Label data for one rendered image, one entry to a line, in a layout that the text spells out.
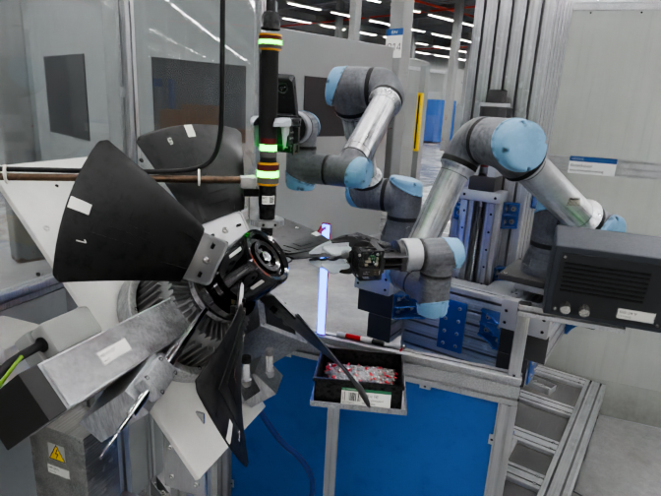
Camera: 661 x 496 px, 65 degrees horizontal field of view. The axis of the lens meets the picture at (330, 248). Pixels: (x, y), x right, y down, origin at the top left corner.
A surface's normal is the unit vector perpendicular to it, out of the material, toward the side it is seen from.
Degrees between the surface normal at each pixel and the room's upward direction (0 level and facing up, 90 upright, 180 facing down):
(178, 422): 50
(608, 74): 90
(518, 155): 85
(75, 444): 90
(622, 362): 90
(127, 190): 75
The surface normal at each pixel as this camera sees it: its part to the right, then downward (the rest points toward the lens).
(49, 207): 0.75, -0.51
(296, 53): 0.69, 0.23
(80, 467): -0.36, 0.24
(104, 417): -0.18, 0.46
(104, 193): 0.73, -0.03
